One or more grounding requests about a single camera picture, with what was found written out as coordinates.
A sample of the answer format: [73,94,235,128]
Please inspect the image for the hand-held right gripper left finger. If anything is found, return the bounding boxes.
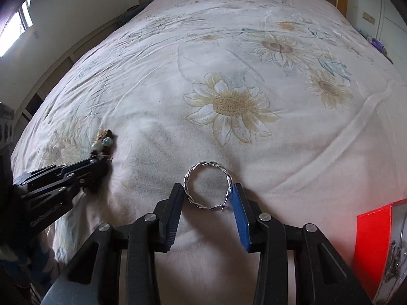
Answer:
[41,182,185,305]

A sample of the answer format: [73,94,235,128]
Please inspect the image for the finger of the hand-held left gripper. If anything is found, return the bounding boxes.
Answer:
[14,158,110,191]
[22,170,110,217]

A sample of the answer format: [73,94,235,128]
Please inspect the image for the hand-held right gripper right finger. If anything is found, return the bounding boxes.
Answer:
[231,183,372,305]

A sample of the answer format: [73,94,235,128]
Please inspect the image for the dark stone bead bracelet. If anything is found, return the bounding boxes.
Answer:
[86,129,115,195]

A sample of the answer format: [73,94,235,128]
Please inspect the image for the twisted silver hoop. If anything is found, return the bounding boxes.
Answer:
[184,162,235,212]

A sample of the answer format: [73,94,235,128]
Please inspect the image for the red box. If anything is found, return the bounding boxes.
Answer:
[352,199,407,305]

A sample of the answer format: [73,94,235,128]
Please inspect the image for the silver chain necklace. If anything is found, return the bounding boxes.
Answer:
[383,240,404,283]

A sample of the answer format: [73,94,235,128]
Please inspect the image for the person's left forearm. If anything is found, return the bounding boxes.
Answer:
[0,238,64,305]

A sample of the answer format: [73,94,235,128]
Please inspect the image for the floral bedspread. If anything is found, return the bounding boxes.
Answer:
[9,0,407,305]

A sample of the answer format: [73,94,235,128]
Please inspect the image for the window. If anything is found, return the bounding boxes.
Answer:
[0,0,34,58]

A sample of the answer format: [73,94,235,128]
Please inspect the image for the dark bag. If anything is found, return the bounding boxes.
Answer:
[119,5,143,26]

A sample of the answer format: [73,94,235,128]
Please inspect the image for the purple object on nightstand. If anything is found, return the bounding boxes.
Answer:
[366,35,395,66]

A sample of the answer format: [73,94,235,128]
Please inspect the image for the white wardrobe doors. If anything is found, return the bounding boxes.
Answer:
[375,0,407,48]

